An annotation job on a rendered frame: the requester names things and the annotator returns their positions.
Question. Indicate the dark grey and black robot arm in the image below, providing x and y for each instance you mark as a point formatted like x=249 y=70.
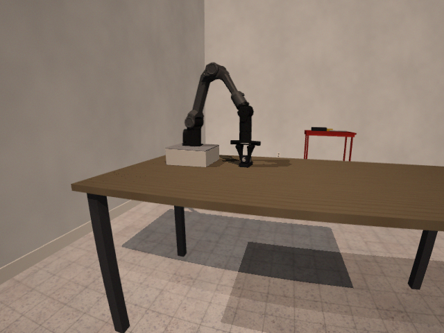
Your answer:
x=195 y=117

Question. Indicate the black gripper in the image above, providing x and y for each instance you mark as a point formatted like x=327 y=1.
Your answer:
x=245 y=137

